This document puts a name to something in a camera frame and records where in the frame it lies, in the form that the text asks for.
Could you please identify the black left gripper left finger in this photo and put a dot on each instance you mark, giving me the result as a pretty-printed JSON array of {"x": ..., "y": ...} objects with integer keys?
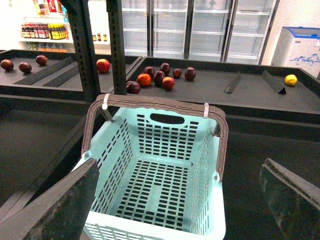
[{"x": 59, "y": 213}]

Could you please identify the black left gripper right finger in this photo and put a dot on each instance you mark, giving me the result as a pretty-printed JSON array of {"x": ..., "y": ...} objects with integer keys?
[{"x": 293, "y": 201}]

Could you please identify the light blue plastic basket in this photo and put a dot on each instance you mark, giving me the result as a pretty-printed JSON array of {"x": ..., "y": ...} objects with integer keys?
[{"x": 161, "y": 164}]

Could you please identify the dark apple front left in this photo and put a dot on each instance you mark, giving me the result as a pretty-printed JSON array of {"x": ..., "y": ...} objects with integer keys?
[{"x": 133, "y": 87}]

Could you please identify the dark red apple far left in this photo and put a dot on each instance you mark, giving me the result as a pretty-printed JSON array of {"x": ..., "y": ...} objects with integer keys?
[{"x": 7, "y": 65}]

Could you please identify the dark apple right of group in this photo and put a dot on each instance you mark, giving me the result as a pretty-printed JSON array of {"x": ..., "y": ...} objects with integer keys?
[{"x": 190, "y": 74}]

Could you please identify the dark apple behind orange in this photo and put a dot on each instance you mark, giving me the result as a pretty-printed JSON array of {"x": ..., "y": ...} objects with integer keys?
[{"x": 150, "y": 71}]

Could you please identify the red apple front centre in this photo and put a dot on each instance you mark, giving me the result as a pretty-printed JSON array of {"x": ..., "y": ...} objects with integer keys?
[{"x": 168, "y": 83}]

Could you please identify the small dark red apple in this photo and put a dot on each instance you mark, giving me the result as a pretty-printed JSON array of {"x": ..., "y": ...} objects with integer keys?
[{"x": 177, "y": 73}]

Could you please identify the dark apple back centre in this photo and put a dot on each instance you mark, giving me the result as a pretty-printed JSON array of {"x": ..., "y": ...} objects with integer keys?
[{"x": 165, "y": 68}]

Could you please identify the black lower display tray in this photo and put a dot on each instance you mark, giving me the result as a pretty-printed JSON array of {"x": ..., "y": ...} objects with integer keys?
[{"x": 40, "y": 142}]

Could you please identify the black display tray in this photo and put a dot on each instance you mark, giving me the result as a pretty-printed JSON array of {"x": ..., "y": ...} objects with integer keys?
[
  {"x": 40, "y": 142},
  {"x": 61, "y": 70},
  {"x": 252, "y": 97}
]

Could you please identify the black upper right display tray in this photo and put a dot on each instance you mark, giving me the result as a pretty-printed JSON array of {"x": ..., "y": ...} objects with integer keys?
[{"x": 252, "y": 97}]

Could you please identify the black divider wedge right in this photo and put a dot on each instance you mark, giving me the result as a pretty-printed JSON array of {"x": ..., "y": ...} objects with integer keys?
[{"x": 273, "y": 83}]

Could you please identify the black divider wedge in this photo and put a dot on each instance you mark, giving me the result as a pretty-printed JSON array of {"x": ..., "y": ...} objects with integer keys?
[
  {"x": 233, "y": 83},
  {"x": 273, "y": 83}
]

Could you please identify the yellow lemon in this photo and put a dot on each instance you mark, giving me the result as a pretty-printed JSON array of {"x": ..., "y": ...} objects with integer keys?
[{"x": 290, "y": 80}]

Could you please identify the black divider wedge left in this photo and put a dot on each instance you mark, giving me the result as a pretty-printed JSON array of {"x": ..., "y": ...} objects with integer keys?
[{"x": 233, "y": 83}]

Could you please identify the black upper left display tray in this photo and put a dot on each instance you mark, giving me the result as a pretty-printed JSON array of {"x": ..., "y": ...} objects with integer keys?
[{"x": 61, "y": 70}]

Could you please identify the white chest freezer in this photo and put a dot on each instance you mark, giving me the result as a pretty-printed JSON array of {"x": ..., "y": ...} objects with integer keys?
[{"x": 298, "y": 47}]

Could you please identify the orange fruit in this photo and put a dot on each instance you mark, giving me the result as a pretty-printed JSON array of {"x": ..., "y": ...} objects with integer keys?
[{"x": 144, "y": 80}]

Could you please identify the glass door refrigerator row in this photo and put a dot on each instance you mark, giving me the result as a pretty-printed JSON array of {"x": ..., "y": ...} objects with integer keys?
[{"x": 228, "y": 31}]

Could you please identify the white shelf with sauce bottles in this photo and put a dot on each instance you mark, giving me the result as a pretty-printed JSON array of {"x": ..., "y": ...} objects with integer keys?
[{"x": 44, "y": 26}]

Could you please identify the bright red apple by post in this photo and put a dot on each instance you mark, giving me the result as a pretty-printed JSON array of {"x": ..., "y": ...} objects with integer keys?
[{"x": 103, "y": 65}]

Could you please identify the dark green perforated post left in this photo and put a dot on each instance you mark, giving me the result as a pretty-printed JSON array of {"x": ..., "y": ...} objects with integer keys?
[{"x": 80, "y": 25}]

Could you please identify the dark green perforated post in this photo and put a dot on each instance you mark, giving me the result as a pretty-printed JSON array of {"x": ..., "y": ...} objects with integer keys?
[
  {"x": 116, "y": 32},
  {"x": 80, "y": 25}
]

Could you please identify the dark green perforated post right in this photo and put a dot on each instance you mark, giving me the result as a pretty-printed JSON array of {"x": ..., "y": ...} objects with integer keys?
[{"x": 116, "y": 32}]

